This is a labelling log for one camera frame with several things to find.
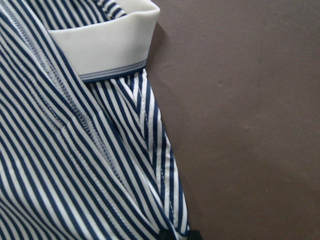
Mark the striped polo shirt white collar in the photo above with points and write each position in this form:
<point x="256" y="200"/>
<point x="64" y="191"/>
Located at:
<point x="83" y="151"/>

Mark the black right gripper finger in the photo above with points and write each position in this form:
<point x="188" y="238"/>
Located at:
<point x="166" y="234"/>

